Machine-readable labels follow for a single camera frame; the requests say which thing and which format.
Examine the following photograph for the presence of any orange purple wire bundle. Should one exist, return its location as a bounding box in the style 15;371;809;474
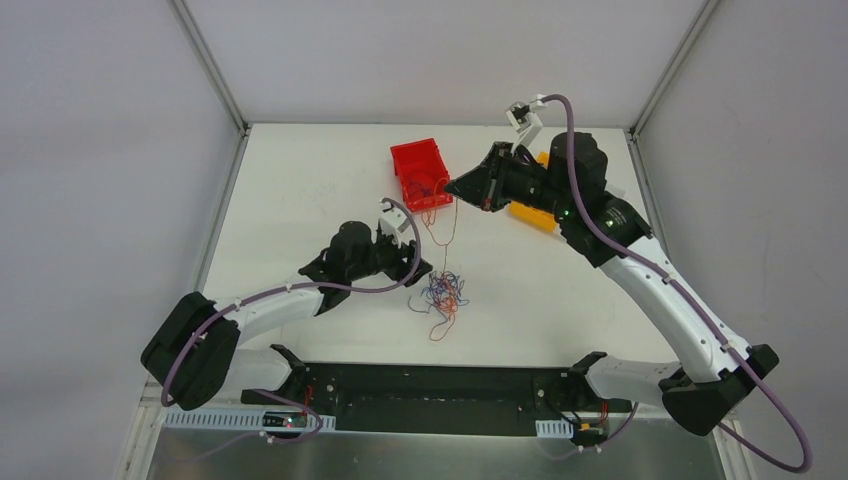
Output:
407;195;472;343

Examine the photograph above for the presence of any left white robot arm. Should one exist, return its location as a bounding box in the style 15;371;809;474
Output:
140;221;433;411

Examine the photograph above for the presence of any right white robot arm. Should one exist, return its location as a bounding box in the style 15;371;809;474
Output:
444;132;779;436

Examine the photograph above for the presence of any yellow plastic bin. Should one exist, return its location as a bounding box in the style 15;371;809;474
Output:
507;152;557;233

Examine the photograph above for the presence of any red plastic bin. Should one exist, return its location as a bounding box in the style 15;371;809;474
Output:
390;138;453;213

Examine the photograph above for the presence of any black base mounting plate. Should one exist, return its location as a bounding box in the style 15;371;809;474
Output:
240;362;602;437

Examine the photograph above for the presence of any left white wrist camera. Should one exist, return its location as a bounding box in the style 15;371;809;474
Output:
378;198;410;248

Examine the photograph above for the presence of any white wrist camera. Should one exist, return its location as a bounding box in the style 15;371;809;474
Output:
378;198;410;248
505;94;546;154

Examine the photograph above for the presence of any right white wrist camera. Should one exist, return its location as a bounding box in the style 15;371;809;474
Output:
505;94;546;154

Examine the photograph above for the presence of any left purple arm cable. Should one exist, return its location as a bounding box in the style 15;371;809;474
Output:
160;197;425;409

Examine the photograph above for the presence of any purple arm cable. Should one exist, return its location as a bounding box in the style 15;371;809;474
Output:
541;93;814;474
160;197;425;409

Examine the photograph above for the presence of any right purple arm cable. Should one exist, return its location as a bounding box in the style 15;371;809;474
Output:
541;93;814;474

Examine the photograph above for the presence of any left white cable duct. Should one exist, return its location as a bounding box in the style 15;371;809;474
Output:
163;408;336;433

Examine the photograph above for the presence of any white cable duct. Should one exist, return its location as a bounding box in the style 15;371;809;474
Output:
163;408;336;433
535;419;575;439

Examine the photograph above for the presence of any right white cable duct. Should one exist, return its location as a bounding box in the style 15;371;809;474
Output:
535;419;575;439

